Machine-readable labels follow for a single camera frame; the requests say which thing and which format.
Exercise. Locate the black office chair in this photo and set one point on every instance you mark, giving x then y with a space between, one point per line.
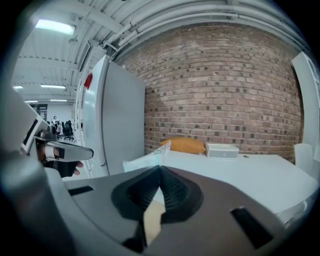
68 130

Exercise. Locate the orange pillow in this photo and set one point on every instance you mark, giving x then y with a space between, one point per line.
185 145

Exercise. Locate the white chair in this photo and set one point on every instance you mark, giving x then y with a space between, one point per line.
303 157

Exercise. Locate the red paper tag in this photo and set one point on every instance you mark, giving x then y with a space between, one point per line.
88 80

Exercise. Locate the large ceiling light panel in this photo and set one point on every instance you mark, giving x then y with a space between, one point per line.
55 27

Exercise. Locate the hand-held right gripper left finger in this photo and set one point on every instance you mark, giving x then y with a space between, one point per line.
100 197

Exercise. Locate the long ceiling light strip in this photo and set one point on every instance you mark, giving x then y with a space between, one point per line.
18 87
58 100
31 101
53 86

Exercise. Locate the white desk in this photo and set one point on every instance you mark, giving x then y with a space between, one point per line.
237 180

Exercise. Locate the white speaker box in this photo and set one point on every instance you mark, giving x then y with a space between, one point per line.
222 151

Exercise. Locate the clear plastic bag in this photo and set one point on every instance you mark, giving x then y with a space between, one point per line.
147 160

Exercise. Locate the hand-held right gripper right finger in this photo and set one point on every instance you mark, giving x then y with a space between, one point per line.
215 200

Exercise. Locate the white wall panel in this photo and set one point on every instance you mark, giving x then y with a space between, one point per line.
306 100

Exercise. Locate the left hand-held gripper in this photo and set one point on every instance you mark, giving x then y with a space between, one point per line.
23 117

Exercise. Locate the white ceiling pipe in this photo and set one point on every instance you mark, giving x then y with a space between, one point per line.
185 21

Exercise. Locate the white partition panel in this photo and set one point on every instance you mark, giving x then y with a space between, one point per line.
120 120

